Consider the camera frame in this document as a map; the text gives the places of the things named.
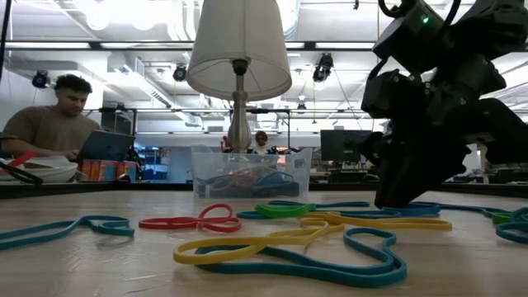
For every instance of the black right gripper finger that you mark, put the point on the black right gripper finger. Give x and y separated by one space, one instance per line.
412 165
372 152

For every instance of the blue rubber band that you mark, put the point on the blue rubber band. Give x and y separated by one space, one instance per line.
272 178
420 210

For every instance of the yellow rubber band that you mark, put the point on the yellow rubber band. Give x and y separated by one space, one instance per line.
412 224
176 255

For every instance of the green rubber band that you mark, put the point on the green rubber band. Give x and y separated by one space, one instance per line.
280 211
501 218

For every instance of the red rubber band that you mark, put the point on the red rubber band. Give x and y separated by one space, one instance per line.
237 178
142 224

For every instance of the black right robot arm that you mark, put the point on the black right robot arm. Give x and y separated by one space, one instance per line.
495 24

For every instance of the clear plastic bin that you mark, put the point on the clear plastic bin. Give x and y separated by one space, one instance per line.
202 165

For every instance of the black computer monitor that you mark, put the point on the black computer monitor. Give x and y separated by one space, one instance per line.
342 144

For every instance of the black ceiling spotlight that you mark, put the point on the black ceiling spotlight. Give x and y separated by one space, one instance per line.
179 73
40 78
323 67

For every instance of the person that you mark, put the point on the person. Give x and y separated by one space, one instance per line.
261 142
45 128

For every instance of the white shade silver table lamp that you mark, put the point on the white shade silver table lamp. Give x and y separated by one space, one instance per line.
239 41

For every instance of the blue storage shelf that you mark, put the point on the blue storage shelf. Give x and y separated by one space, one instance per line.
152 165

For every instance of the grey blue laptop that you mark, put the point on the grey blue laptop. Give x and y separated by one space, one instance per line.
107 146

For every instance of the orange red carton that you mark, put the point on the orange red carton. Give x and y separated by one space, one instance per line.
103 170

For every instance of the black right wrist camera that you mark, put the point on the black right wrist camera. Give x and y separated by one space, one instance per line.
408 37

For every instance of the black horizontal pipe rail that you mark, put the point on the black horizontal pipe rail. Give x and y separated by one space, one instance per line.
165 110

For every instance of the black metal table frame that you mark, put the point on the black metal table frame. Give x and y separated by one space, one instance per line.
144 186

